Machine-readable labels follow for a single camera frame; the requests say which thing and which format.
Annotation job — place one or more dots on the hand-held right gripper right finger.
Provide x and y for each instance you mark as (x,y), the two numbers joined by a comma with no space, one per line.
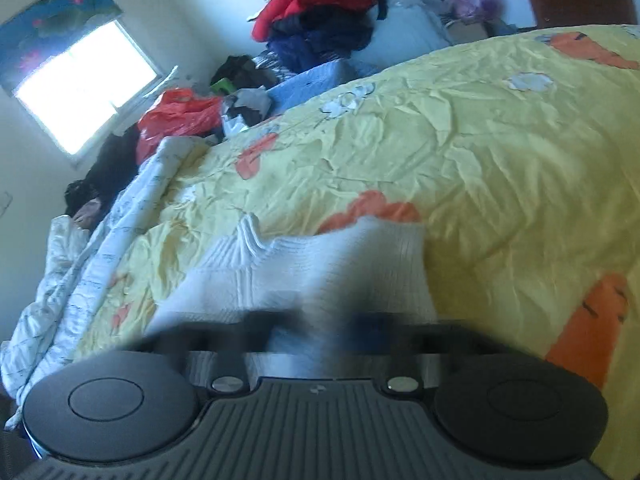
(400,337)

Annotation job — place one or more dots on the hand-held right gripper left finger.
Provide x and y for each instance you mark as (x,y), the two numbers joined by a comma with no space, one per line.
(210,337)

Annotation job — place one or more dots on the white knit sweater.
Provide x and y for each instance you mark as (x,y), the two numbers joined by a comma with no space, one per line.
(310,280)

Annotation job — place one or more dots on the black clothes by window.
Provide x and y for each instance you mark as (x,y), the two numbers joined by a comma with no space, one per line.
(112,165)

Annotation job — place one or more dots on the dark clothes heap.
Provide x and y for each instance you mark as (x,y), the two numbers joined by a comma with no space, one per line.
(242,70)

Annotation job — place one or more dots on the white printed quilt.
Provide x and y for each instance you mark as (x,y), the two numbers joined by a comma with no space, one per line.
(100,260)

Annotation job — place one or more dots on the yellow printed bedsheet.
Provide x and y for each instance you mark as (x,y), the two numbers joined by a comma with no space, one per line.
(475,170)

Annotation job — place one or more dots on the red plastic bag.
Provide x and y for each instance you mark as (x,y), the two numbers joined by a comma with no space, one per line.
(175,117)

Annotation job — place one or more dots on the black and white bag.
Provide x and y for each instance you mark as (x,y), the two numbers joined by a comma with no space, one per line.
(247,107)

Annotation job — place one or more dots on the light blue blanket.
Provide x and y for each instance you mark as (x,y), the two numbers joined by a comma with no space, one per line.
(320,80)

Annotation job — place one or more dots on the window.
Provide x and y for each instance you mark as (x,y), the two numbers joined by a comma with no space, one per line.
(85,85)

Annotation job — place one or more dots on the navy blue garment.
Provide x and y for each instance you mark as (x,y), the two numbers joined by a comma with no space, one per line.
(320,35)

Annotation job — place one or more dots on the cardboard box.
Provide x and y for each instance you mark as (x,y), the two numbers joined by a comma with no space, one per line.
(465,31)

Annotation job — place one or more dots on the grey cloth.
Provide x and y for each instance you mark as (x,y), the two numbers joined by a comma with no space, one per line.
(410,22)

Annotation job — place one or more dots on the red garment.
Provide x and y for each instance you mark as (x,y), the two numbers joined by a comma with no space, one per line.
(300,2)

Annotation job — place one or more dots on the blue printed roller blind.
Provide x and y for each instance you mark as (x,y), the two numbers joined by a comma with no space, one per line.
(55,15)

